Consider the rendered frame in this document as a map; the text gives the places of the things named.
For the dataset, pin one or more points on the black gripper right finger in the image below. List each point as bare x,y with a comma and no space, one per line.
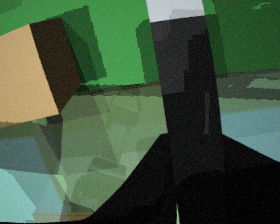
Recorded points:
252,183

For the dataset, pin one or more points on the brown cube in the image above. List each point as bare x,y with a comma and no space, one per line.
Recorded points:
37,73

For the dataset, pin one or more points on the green putting mat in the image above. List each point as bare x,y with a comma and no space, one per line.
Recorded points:
111,40

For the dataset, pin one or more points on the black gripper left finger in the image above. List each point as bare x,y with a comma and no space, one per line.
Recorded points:
147,196

